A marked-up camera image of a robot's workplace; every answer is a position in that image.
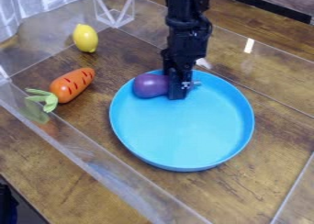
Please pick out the orange toy carrot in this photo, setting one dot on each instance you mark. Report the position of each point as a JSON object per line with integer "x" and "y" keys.
{"x": 65, "y": 88}

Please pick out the clear acrylic corner bracket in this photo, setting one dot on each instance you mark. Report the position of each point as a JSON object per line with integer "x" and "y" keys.
{"x": 113, "y": 17}

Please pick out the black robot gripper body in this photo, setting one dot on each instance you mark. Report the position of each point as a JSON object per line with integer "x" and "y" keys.
{"x": 187, "y": 41}

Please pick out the yellow toy lemon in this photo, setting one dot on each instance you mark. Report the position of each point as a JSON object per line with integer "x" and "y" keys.
{"x": 85, "y": 38}

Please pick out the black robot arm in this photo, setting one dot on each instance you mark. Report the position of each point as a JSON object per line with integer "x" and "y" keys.
{"x": 186, "y": 9}

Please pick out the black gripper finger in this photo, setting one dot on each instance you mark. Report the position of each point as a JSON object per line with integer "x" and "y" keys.
{"x": 166, "y": 60}
{"x": 181, "y": 83}

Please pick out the clear acrylic front barrier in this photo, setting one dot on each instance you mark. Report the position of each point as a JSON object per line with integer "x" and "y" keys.
{"x": 155, "y": 204}

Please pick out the purple toy eggplant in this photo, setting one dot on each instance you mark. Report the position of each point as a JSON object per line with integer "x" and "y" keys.
{"x": 151, "y": 85}

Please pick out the blue round tray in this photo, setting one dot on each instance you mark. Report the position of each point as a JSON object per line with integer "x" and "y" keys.
{"x": 185, "y": 135}

